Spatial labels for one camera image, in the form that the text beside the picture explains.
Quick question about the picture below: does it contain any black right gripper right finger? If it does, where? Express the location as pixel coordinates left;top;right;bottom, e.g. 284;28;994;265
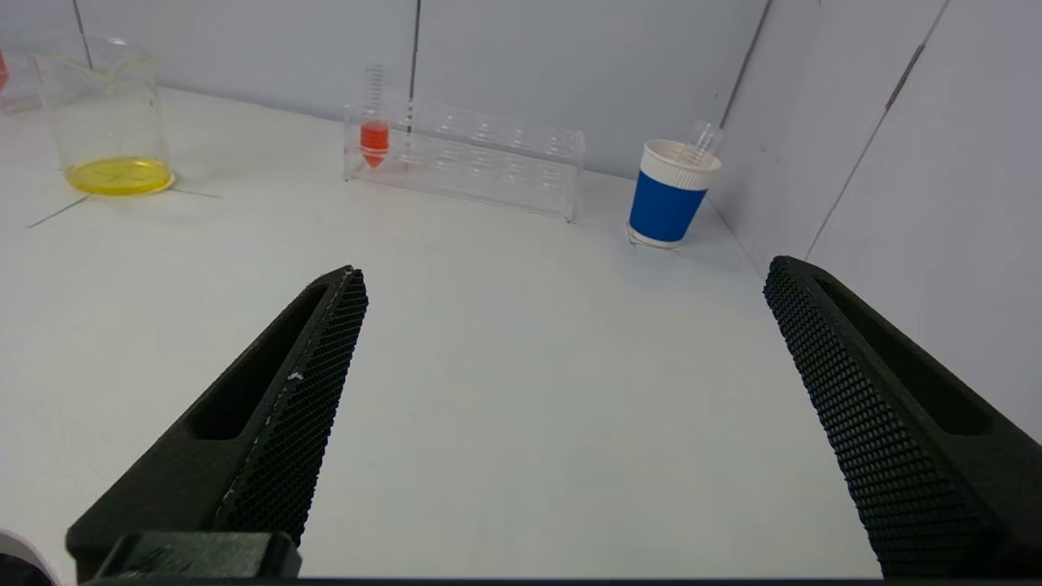
763;256;1042;580

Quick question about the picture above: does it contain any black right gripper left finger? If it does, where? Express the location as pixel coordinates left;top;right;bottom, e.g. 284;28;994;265
67;265;370;583

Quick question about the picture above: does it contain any test tube with yellow pigment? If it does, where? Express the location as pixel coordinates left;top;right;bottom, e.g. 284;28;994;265
684;120;727;168

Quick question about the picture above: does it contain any clear glass beaker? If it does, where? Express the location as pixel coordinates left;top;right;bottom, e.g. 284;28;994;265
33;37;176;198

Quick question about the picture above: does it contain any clear acrylic test tube rack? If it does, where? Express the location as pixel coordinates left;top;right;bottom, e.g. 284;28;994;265
0;49;43;115
342;98;587;225

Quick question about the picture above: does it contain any blue white paper cup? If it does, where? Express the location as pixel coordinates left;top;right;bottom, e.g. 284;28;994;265
627;138;724;249

